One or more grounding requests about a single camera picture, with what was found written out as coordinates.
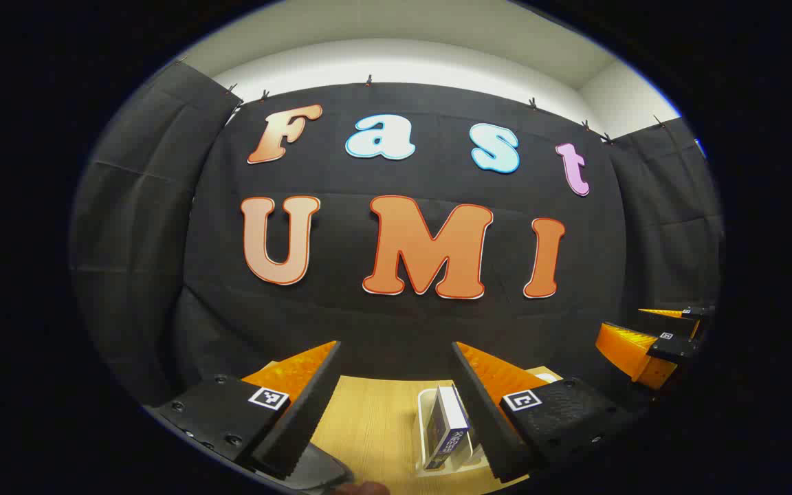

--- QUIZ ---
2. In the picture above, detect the white bookshelf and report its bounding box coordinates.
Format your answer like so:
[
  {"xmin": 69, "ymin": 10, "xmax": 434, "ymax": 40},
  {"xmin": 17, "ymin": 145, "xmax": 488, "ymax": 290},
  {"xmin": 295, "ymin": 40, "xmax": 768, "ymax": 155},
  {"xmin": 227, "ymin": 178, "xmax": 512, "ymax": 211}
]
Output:
[{"xmin": 413, "ymin": 370, "xmax": 563, "ymax": 476}]

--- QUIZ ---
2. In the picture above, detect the row of black cloth clips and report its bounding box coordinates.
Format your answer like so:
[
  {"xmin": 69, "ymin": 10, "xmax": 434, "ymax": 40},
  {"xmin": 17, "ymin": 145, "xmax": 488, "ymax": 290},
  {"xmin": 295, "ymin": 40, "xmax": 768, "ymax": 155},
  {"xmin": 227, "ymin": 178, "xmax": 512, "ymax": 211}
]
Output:
[{"xmin": 176, "ymin": 58, "xmax": 668, "ymax": 145}]

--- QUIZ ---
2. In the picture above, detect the blue cover book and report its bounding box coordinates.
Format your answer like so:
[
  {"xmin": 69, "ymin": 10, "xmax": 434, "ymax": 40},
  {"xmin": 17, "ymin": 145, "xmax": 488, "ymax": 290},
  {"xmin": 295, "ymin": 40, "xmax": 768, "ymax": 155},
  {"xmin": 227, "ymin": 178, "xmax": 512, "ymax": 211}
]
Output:
[{"xmin": 423, "ymin": 384, "xmax": 472, "ymax": 472}]

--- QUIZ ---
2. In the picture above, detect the grey schoolbag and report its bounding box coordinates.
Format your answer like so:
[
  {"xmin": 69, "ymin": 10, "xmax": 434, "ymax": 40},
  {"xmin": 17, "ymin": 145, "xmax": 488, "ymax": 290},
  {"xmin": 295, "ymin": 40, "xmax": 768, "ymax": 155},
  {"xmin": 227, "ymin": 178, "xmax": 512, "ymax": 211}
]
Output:
[{"xmin": 285, "ymin": 442, "xmax": 357, "ymax": 493}]

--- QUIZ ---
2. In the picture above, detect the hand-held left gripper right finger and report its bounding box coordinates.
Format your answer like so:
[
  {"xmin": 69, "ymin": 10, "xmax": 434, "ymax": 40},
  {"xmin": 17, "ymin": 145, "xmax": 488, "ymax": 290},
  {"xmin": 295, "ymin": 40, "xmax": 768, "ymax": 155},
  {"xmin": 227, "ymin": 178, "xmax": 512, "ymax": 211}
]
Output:
[{"xmin": 451, "ymin": 341, "xmax": 639, "ymax": 484}]

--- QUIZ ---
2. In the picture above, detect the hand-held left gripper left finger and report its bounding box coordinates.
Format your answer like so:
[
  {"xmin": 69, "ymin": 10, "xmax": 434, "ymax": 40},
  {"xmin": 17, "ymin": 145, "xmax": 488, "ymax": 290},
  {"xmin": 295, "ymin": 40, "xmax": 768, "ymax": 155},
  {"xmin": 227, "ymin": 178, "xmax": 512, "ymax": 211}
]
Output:
[{"xmin": 144, "ymin": 340, "xmax": 343, "ymax": 481}]

